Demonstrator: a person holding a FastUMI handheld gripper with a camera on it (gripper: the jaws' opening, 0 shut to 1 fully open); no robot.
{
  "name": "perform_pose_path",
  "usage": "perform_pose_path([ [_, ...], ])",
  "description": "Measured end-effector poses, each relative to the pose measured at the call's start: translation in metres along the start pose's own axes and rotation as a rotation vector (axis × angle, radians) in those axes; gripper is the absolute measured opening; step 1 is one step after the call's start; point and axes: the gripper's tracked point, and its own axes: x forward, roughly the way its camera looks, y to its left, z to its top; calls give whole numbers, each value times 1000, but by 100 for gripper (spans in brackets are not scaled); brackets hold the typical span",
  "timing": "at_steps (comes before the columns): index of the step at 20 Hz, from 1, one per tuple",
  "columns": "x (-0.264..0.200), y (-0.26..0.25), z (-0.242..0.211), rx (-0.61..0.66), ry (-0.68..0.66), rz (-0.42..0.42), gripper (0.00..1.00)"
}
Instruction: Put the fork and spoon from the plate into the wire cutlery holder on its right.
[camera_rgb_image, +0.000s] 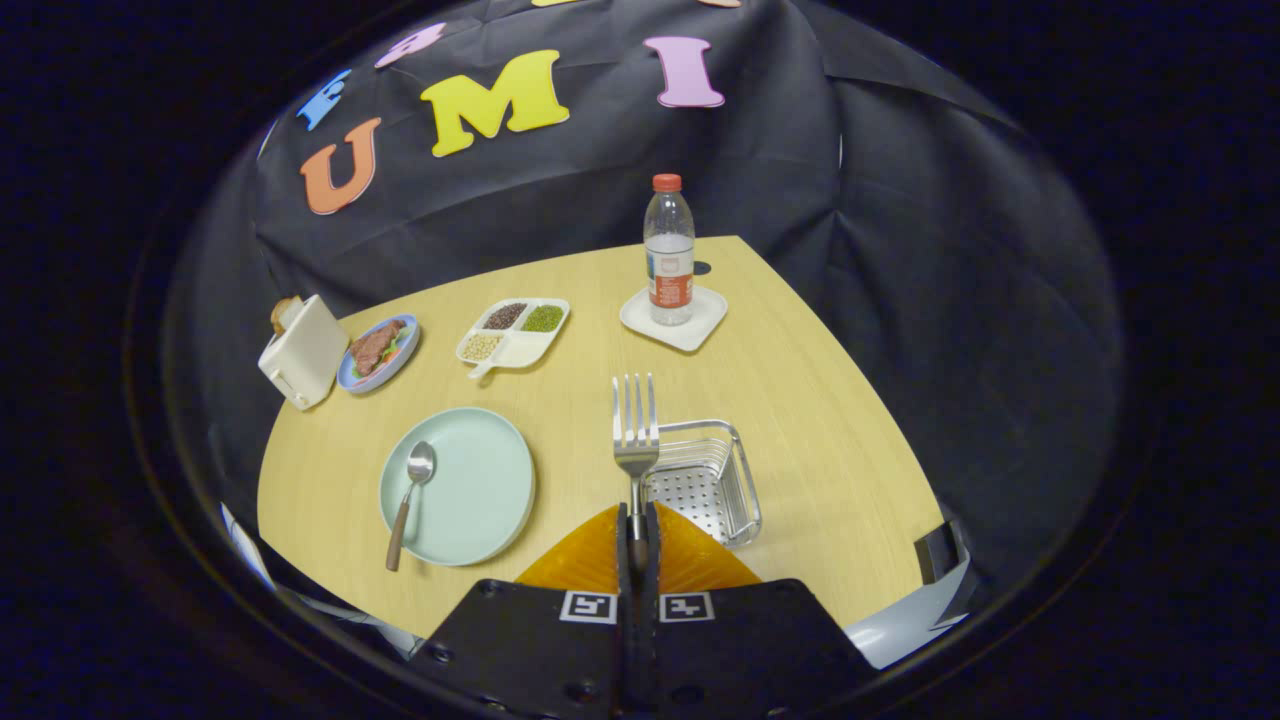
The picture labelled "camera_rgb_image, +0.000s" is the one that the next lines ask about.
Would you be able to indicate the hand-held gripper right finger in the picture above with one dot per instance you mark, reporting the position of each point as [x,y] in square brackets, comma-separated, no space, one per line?
[740,650]

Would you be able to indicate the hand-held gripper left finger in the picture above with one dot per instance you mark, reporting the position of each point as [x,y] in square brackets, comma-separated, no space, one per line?
[540,650]

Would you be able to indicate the metal perforated basket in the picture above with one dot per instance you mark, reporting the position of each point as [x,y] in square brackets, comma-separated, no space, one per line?
[705,485]

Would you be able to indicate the pale green plate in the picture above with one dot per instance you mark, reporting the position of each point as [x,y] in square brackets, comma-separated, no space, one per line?
[475,490]

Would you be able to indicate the white divided dish with grains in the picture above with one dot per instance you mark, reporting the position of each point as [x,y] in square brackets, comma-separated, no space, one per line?
[520,345]

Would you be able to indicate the small blue plate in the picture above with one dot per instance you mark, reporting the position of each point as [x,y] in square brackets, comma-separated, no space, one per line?
[395,365]

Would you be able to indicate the white square coaster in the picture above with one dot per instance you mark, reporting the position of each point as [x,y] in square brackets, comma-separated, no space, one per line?
[700,325]

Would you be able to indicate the meat and vegetable food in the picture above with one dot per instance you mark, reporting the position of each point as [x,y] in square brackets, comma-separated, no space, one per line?
[372,347]

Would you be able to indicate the white toaster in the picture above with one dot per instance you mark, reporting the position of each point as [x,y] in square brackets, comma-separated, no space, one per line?
[305,355]

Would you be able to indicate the clear water bottle red cap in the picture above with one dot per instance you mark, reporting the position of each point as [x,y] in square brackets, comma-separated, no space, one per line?
[669,260]

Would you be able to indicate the toast bread slice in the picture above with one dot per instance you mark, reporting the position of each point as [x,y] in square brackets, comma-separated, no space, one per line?
[282,315]

